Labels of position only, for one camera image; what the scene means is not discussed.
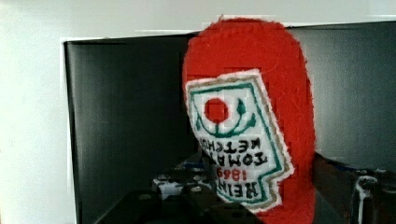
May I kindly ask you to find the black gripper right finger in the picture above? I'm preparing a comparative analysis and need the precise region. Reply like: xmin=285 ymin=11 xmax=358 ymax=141
xmin=313 ymin=153 xmax=396 ymax=224

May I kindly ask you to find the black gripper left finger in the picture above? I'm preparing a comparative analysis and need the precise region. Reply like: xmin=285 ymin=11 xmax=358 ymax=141
xmin=95 ymin=155 xmax=262 ymax=224

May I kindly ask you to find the red plush ketchup bottle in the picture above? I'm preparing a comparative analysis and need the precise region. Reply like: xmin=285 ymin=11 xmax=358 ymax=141
xmin=182 ymin=18 xmax=316 ymax=224

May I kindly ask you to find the black toaster oven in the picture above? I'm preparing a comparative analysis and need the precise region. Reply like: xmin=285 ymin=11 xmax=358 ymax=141
xmin=64 ymin=21 xmax=395 ymax=224

